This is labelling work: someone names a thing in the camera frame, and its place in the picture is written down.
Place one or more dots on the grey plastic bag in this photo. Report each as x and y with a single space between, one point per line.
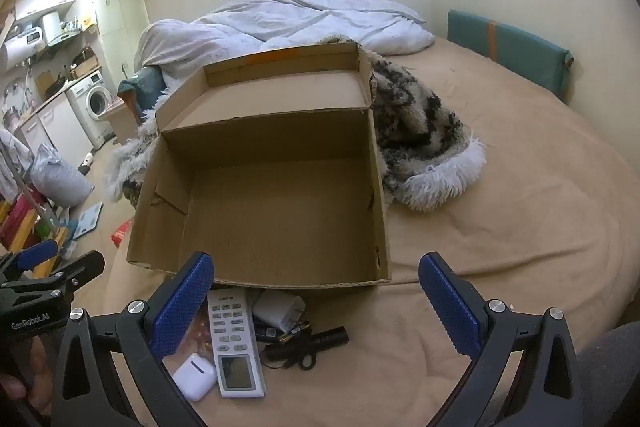
57 179

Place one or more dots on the white wall cabinet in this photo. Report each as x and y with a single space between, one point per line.
45 2

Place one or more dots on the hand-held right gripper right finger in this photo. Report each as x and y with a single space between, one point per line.
450 307

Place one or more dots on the black and white furry blanket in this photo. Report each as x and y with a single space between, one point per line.
415 122

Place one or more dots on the flat bathroom scale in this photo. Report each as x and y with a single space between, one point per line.
87 221

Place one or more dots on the yellow and pink rack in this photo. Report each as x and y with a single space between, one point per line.
22 227

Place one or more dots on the red packet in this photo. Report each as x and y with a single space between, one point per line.
121 233

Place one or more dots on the person's left hand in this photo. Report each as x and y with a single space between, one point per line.
40 372

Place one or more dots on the white duvet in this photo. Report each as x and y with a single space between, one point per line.
300 22

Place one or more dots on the teal padded headboard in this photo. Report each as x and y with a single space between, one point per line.
515 52

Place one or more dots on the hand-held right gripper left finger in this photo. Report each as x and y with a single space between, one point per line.
182 307

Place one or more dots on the cardboard box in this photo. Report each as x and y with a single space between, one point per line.
275 207

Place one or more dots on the person's grey trouser leg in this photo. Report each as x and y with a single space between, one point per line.
615 372

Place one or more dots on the white water heater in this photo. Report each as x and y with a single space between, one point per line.
20 50

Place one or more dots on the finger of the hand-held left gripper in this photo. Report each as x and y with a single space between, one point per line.
80 268
35 253

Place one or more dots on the dark teal cloth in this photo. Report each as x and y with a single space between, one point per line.
145 88

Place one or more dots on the tall cream wardrobe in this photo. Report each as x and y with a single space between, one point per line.
117 22

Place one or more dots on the white washing machine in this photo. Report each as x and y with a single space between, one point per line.
92 103

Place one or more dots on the white earbud case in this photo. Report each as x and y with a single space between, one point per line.
194 377

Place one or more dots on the white kitchen base cabinet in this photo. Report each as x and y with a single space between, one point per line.
57 127

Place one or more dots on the white remote control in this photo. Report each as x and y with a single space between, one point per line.
235 342

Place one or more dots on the white plug charger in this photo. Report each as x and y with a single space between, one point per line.
275 307

